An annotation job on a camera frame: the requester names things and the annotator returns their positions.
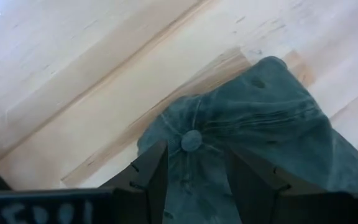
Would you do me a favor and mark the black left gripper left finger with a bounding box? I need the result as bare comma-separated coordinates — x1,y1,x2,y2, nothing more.
99,139,169,224

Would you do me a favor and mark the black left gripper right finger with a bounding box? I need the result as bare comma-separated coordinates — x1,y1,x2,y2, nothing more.
225,148,326,224

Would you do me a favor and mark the dark green baseball cap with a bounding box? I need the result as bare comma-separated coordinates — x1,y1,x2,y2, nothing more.
137,55,358,224

